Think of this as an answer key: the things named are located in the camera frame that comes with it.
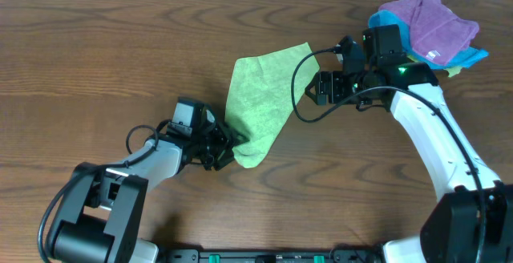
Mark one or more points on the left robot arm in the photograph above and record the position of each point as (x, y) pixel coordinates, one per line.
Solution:
(95, 216)

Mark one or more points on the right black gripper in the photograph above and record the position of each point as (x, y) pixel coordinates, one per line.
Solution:
(322, 78)

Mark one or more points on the blue microfiber cloth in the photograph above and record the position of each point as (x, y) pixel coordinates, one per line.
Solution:
(464, 59)

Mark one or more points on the green microfiber cloth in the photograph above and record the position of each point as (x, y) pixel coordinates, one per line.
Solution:
(260, 98)

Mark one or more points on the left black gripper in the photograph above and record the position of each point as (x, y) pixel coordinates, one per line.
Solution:
(219, 145)

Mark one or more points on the yellow-green cloth at bottom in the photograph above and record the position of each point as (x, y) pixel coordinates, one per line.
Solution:
(451, 71)

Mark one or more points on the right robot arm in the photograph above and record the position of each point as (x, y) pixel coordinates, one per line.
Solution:
(472, 220)

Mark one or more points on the purple microfiber cloth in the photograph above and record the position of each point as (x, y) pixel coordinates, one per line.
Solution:
(436, 32)

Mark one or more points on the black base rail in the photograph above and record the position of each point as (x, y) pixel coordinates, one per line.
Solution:
(270, 256)

